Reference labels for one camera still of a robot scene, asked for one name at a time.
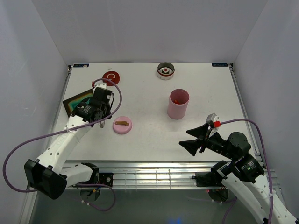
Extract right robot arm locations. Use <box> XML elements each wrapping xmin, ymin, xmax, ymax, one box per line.
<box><xmin>179</xmin><ymin>121</ymin><xmax>299</xmax><ymax>224</ymax></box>

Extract right blue label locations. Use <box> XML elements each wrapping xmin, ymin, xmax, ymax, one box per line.
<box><xmin>212</xmin><ymin>63</ymin><xmax>228</xmax><ymax>67</ymax></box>

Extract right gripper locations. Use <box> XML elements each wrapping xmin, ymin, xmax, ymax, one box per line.
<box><xmin>178</xmin><ymin>122</ymin><xmax>236</xmax><ymax>160</ymax></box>

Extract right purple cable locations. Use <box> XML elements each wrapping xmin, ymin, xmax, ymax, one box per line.
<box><xmin>214</xmin><ymin>118</ymin><xmax>274</xmax><ymax>224</ymax></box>

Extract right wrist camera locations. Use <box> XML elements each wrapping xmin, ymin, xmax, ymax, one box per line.
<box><xmin>206</xmin><ymin>113</ymin><xmax>221</xmax><ymax>137</ymax></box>

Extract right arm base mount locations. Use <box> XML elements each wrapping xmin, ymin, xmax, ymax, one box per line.
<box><xmin>191</xmin><ymin>171</ymin><xmax>228</xmax><ymax>188</ymax></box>

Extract pink cylindrical container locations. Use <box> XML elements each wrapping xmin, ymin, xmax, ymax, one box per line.
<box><xmin>167</xmin><ymin>89</ymin><xmax>190</xmax><ymax>120</ymax></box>

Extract metal bowl with red band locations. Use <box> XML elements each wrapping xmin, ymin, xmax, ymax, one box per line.
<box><xmin>157</xmin><ymin>62</ymin><xmax>175</xmax><ymax>80</ymax></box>

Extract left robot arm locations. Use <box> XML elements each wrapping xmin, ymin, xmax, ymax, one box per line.
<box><xmin>24</xmin><ymin>84</ymin><xmax>113</xmax><ymax>199</ymax></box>

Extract metal tongs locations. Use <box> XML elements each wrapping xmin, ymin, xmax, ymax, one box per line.
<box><xmin>100</xmin><ymin>121</ymin><xmax>105</xmax><ymax>128</ymax></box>

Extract red round lid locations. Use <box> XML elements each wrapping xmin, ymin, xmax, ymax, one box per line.
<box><xmin>102</xmin><ymin>71</ymin><xmax>121</xmax><ymax>84</ymax></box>

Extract black square food plate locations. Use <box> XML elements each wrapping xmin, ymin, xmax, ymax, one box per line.
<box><xmin>63</xmin><ymin>89</ymin><xmax>93</xmax><ymax>117</ymax></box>

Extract left blue label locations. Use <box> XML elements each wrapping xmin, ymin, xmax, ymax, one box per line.
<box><xmin>73</xmin><ymin>63</ymin><xmax>89</xmax><ymax>68</ymax></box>

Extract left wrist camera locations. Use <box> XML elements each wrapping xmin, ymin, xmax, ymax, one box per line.
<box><xmin>92</xmin><ymin>82</ymin><xmax>107</xmax><ymax>90</ymax></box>

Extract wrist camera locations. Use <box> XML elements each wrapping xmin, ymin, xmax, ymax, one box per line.
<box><xmin>206</xmin><ymin>113</ymin><xmax>221</xmax><ymax>137</ymax></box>
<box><xmin>92</xmin><ymin>82</ymin><xmax>107</xmax><ymax>90</ymax></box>

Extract blue label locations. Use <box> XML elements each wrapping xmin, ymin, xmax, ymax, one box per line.
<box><xmin>73</xmin><ymin>63</ymin><xmax>89</xmax><ymax>68</ymax></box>
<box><xmin>212</xmin><ymin>63</ymin><xmax>228</xmax><ymax>67</ymax></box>

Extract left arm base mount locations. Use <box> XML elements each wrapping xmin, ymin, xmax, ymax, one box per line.
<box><xmin>96</xmin><ymin>172</ymin><xmax>114</xmax><ymax>187</ymax></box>

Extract aluminium frame rail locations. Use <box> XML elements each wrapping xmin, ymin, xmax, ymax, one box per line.
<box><xmin>63</xmin><ymin>161</ymin><xmax>219</xmax><ymax>190</ymax></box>

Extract pink lid with brown handle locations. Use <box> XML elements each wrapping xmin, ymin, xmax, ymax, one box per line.
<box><xmin>113</xmin><ymin>116</ymin><xmax>133</xmax><ymax>134</ymax></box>

